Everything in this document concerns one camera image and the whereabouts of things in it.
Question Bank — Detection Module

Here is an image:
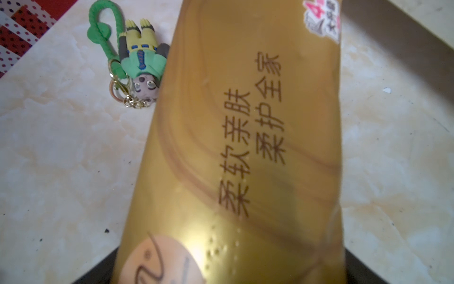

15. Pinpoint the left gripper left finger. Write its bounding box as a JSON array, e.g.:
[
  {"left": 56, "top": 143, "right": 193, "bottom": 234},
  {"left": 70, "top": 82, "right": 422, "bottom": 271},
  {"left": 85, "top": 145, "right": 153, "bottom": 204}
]
[{"left": 73, "top": 247, "right": 119, "bottom": 284}]

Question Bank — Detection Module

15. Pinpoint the gold tissue pack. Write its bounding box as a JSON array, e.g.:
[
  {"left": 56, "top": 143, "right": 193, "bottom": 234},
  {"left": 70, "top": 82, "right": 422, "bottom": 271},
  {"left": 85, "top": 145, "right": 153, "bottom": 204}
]
[{"left": 111, "top": 1, "right": 346, "bottom": 284}]

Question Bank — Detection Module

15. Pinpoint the green figure keychain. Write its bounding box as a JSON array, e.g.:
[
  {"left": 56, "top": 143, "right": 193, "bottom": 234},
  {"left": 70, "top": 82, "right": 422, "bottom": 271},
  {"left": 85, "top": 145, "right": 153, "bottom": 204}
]
[{"left": 87, "top": 1, "right": 170, "bottom": 109}]

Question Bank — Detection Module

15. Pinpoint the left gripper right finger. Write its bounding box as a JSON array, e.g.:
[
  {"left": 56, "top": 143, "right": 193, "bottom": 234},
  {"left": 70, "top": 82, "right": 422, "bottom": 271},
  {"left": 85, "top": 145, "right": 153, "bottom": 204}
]
[{"left": 345, "top": 249, "right": 388, "bottom": 284}]

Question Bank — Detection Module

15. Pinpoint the white two-tier shelf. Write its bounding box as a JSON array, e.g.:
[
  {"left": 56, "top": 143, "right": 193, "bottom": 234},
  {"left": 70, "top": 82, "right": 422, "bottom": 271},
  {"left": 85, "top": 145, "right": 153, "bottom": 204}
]
[{"left": 342, "top": 1, "right": 454, "bottom": 105}]

